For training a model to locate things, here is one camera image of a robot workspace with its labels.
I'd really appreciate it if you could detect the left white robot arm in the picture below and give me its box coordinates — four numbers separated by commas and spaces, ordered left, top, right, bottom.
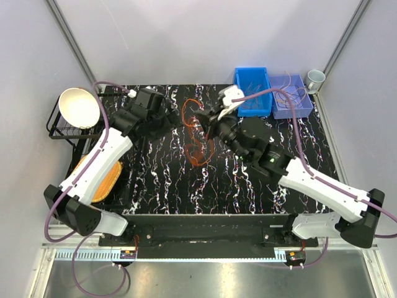
44, 88, 181, 246

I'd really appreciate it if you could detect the blue plastic bin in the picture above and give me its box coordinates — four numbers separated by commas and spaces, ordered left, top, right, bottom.
233, 67, 273, 117

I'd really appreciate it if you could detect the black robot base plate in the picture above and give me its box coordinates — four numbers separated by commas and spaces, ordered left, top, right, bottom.
99, 214, 319, 262

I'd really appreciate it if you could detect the right purple robot hose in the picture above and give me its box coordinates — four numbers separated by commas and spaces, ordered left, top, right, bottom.
231, 88, 397, 269

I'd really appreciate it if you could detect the black wire dish rack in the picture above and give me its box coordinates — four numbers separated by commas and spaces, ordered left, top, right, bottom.
45, 84, 133, 151

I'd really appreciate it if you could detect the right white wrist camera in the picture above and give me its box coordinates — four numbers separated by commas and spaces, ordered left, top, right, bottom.
218, 85, 244, 120

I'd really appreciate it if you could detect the white round bowl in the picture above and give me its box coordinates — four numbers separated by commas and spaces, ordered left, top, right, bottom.
58, 88, 100, 129

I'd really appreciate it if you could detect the dark brown cable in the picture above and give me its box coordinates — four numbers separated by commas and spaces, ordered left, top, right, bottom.
275, 81, 308, 108

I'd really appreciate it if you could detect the yellow cable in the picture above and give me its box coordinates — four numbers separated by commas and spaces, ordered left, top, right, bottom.
274, 71, 308, 109

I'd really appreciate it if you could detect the orange woven basket tray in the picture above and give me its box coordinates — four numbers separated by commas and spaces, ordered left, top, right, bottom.
91, 161, 123, 204

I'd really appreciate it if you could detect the white ceramic mug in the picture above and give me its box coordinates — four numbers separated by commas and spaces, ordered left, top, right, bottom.
305, 70, 326, 94

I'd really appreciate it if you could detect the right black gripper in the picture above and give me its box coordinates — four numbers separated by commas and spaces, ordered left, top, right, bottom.
194, 104, 250, 163

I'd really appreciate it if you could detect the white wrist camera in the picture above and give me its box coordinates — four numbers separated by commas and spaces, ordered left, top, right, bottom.
218, 85, 244, 120
128, 89, 137, 98

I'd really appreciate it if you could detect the red cable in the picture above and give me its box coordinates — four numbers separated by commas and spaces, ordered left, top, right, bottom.
241, 81, 265, 110

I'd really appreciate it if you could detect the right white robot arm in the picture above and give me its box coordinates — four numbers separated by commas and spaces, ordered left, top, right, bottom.
194, 109, 385, 248

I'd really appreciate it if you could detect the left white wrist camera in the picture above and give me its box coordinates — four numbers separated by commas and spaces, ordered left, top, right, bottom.
128, 89, 137, 98

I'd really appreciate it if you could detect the lavender plastic tray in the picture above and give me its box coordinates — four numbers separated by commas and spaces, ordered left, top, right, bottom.
269, 73, 313, 120

